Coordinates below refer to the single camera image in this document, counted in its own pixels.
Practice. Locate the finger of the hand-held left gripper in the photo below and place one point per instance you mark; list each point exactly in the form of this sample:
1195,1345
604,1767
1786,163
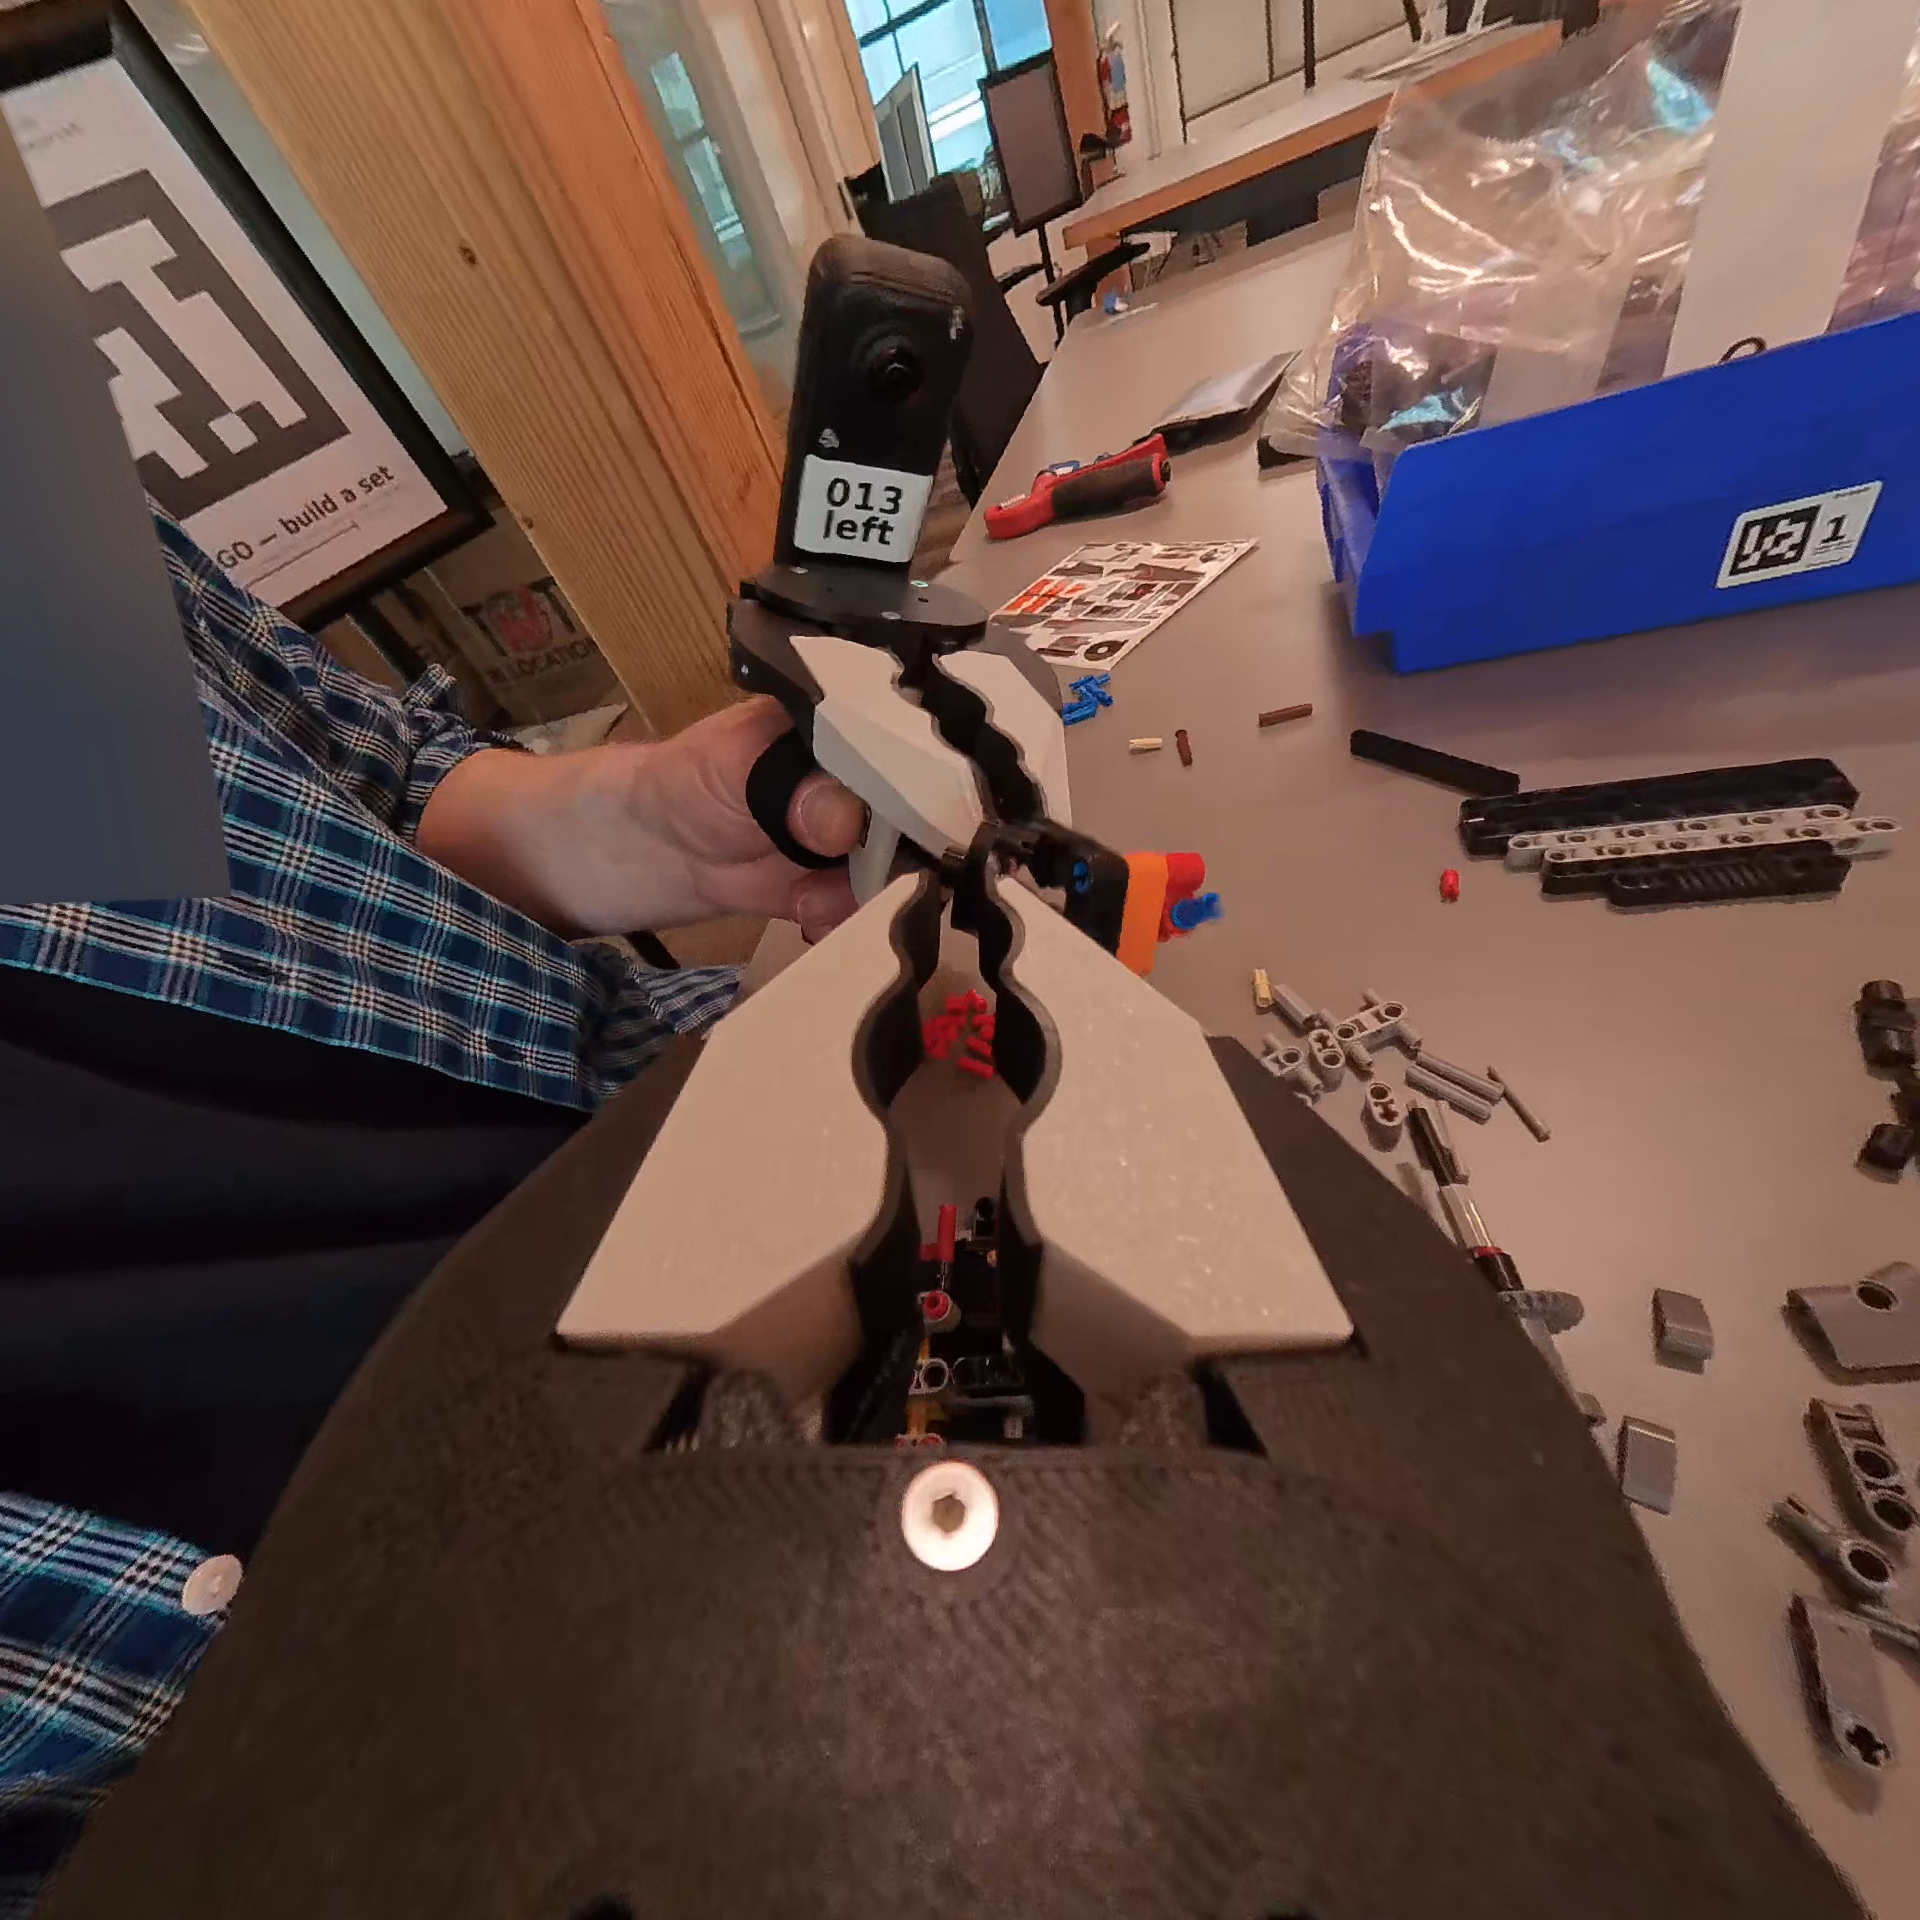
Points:
869,738
1025,738

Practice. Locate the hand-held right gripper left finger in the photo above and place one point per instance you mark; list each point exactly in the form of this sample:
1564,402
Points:
724,1182

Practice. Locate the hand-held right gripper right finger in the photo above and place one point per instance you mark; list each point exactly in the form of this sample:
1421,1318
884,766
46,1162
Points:
1184,1182

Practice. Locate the black lego frame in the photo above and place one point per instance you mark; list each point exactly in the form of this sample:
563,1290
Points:
1653,790
1078,888

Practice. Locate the orange connector block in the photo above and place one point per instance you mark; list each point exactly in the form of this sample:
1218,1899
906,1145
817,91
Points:
1141,903

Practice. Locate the red connector piece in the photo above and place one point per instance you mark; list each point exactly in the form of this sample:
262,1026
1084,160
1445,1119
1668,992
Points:
1184,877

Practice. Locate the blue lego pin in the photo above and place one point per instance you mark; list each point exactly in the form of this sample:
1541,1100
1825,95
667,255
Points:
1195,903

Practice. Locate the multicoloured lego assembly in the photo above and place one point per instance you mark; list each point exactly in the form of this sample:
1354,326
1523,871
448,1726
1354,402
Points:
960,1318

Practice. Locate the pile of red pins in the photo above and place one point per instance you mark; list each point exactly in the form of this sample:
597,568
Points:
960,1036

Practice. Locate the person's left hand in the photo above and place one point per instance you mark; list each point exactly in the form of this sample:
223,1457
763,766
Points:
630,831

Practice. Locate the pile of blue pins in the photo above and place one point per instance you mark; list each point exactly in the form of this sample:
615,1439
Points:
1091,701

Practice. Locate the black office chair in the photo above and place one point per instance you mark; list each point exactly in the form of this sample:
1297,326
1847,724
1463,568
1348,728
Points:
987,343

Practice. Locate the sticker sheet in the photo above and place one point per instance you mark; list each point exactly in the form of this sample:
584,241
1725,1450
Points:
1116,602

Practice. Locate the pile of grey connector pieces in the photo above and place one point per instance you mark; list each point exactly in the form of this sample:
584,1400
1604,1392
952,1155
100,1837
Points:
1348,1044

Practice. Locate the black and white axle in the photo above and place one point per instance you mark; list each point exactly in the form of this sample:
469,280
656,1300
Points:
1445,1171

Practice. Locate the black computer monitor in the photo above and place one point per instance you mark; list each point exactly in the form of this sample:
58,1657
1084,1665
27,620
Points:
1033,142

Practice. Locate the silver grey pouch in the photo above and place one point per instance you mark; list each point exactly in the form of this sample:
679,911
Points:
1228,396

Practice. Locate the cardboard box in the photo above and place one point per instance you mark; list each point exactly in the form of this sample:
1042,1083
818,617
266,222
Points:
507,631

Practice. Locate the red fire extinguisher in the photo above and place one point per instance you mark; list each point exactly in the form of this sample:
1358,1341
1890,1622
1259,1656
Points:
1112,91

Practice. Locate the dark grey box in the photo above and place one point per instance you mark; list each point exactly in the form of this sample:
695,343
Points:
1289,447

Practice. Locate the long black beam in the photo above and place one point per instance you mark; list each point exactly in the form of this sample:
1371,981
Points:
1431,766

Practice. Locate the wooden desk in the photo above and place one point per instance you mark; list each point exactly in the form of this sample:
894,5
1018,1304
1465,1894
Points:
1275,142

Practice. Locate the short black beam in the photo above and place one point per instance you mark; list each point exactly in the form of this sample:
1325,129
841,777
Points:
1698,871
1725,894

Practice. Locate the light grey beam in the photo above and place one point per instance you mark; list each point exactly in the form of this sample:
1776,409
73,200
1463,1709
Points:
1725,851
1678,831

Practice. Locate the blue storage bin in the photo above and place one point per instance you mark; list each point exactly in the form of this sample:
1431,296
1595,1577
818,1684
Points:
1619,525

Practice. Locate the clear plastic parts bag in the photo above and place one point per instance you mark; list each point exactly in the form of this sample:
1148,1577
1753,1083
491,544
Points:
1501,222

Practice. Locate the black framed board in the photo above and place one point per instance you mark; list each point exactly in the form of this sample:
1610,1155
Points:
223,343

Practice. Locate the pile of dark grey pieces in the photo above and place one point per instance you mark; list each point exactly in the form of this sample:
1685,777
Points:
1859,1318

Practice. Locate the pile of black connector pieces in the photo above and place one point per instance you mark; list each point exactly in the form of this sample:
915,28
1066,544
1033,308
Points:
1890,1018

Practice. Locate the wooden post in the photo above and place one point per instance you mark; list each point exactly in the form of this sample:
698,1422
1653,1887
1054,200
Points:
491,301

